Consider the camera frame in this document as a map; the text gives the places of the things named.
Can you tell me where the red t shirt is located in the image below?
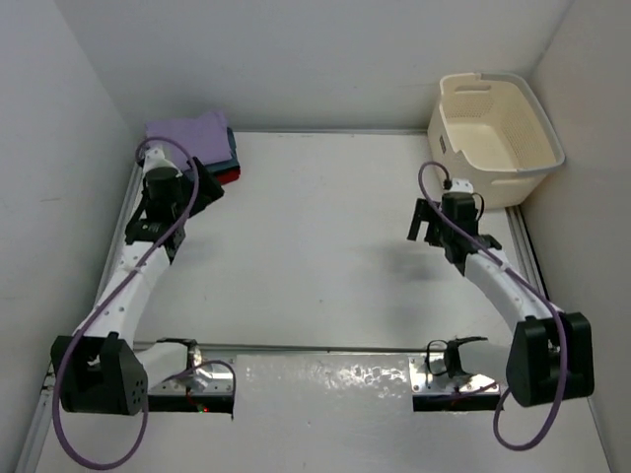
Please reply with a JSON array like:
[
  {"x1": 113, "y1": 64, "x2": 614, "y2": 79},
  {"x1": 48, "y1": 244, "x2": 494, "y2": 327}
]
[{"x1": 216, "y1": 168, "x2": 241, "y2": 185}]

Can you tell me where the teal t shirt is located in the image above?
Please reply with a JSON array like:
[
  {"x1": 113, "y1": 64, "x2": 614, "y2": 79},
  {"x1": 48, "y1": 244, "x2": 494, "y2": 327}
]
[{"x1": 206, "y1": 127, "x2": 241, "y2": 173}]

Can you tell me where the lavender t shirt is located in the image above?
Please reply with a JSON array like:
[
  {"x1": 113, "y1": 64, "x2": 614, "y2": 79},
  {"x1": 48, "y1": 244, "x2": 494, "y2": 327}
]
[{"x1": 145, "y1": 111, "x2": 230, "y2": 166}]

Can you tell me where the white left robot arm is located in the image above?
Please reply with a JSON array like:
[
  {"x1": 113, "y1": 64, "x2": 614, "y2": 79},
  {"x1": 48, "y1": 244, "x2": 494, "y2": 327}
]
[{"x1": 50, "y1": 156, "x2": 224, "y2": 415}]

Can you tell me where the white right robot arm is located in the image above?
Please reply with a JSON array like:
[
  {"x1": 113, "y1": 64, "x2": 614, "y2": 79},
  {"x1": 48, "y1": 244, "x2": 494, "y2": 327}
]
[{"x1": 407, "y1": 192, "x2": 595, "y2": 407}]

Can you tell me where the cream plastic laundry basket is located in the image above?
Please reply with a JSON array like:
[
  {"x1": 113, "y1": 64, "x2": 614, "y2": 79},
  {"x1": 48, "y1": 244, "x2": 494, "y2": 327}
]
[{"x1": 427, "y1": 73, "x2": 566, "y2": 209}]

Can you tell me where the white front cover panel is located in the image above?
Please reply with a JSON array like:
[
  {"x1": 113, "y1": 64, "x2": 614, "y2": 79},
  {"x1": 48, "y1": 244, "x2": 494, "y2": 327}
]
[{"x1": 61, "y1": 355, "x2": 608, "y2": 472}]

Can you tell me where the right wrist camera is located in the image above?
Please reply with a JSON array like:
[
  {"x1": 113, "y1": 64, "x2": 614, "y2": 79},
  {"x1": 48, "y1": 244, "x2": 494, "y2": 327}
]
[{"x1": 444, "y1": 178, "x2": 474, "y2": 194}]

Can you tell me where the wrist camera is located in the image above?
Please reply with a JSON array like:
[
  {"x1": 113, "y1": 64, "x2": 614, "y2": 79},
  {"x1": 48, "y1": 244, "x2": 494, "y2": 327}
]
[
  {"x1": 444, "y1": 178, "x2": 474, "y2": 194},
  {"x1": 141, "y1": 145, "x2": 175, "y2": 173}
]

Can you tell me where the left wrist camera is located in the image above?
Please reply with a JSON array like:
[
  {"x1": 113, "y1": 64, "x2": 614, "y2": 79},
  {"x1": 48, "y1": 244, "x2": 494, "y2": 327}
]
[{"x1": 141, "y1": 145, "x2": 175, "y2": 173}]

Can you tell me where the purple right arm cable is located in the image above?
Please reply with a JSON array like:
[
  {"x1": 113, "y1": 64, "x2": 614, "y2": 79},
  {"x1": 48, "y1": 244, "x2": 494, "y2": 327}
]
[{"x1": 418, "y1": 161, "x2": 569, "y2": 451}]

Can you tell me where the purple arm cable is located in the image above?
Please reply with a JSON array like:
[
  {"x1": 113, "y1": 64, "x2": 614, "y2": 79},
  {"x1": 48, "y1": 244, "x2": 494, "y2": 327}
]
[
  {"x1": 418, "y1": 161, "x2": 569, "y2": 451},
  {"x1": 50, "y1": 136, "x2": 236, "y2": 471}
]

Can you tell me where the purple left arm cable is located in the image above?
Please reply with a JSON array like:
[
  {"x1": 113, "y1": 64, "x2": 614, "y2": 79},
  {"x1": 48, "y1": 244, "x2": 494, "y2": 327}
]
[{"x1": 50, "y1": 136, "x2": 236, "y2": 471}]

